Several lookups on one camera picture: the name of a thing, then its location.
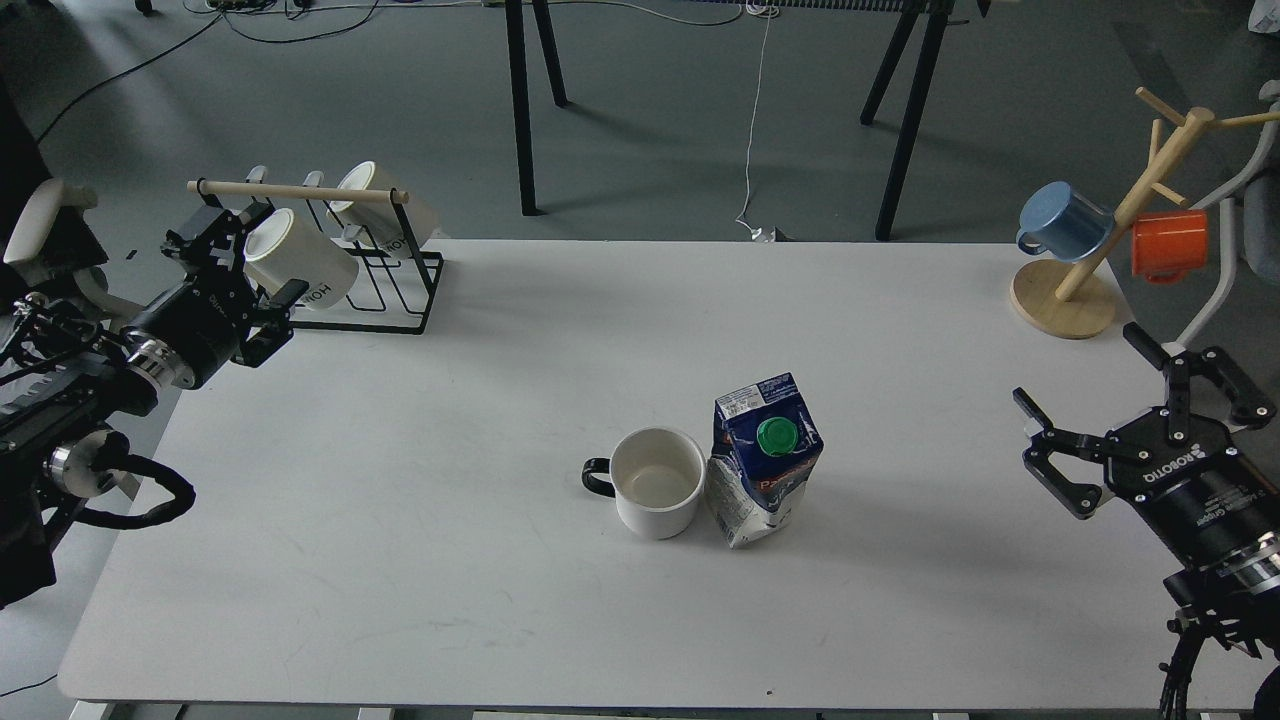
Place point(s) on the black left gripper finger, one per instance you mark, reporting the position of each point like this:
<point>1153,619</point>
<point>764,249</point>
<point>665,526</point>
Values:
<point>216,238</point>
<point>270,315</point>

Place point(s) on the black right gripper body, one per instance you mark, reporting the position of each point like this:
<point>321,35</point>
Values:
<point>1203,498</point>

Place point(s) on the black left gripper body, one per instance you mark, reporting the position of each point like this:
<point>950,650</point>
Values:
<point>204,321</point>

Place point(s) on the blue white milk carton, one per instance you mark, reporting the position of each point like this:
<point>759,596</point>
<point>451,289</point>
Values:
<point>765,445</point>

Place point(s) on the white mug black handle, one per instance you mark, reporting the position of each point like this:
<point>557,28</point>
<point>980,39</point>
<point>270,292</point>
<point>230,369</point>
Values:
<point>655,477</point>

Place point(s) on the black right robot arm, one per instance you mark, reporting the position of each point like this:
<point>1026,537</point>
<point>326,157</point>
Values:
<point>1071,466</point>

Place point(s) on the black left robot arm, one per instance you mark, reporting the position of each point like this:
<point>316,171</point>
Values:
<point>61,462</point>

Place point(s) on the white mug front on rack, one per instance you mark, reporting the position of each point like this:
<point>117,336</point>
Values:
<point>283,248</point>

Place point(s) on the white mug on rack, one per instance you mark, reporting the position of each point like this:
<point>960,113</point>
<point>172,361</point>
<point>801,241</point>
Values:
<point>283,248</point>
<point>380,219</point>

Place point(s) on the white mug rear on rack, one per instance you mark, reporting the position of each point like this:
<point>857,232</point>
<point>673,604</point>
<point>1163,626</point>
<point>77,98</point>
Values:
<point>380,219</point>

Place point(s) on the white chair at left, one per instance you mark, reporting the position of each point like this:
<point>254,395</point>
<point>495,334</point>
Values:
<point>50,242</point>

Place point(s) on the orange mug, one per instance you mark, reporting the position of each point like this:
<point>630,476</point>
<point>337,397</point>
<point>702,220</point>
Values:
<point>1168,245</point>

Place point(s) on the grey white office chair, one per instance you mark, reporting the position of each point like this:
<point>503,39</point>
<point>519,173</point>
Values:
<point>1246,207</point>

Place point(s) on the wooden mug tree stand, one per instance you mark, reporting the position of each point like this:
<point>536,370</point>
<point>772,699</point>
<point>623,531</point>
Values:
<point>1067,300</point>

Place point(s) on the blue metal mug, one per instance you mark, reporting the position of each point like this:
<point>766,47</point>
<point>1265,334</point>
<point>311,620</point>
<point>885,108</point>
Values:
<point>1059,220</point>

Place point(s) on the black table leg right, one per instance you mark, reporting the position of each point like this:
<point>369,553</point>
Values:
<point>938,16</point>

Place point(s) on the black wire mug rack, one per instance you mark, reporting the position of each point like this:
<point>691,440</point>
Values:
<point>391,295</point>

